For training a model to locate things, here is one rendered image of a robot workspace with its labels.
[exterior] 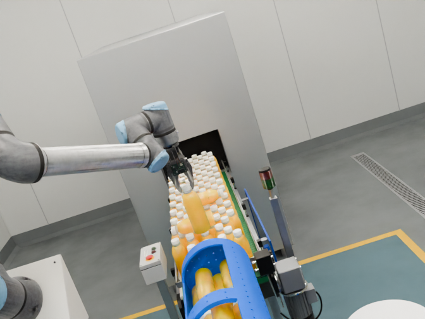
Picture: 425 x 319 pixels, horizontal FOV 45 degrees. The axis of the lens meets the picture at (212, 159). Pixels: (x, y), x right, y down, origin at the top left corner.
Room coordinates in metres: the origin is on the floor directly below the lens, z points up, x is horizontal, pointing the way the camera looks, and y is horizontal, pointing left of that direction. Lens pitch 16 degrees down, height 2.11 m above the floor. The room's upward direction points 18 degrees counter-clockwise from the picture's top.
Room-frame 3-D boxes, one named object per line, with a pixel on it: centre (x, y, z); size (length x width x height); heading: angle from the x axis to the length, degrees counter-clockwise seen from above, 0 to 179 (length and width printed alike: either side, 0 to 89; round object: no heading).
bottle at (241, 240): (2.17, 0.00, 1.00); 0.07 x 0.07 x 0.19
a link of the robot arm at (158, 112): (1.95, 0.15, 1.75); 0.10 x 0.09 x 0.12; 118
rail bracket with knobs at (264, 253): (2.09, -0.07, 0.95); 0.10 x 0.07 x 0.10; 90
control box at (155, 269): (2.25, 0.42, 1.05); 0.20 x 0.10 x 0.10; 0
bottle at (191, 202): (1.99, 0.13, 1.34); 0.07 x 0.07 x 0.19
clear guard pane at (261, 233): (2.68, -0.14, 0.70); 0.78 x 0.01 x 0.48; 0
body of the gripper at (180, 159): (1.95, 0.14, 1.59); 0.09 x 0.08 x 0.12; 1
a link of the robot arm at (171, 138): (1.95, 0.14, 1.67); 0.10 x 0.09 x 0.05; 91
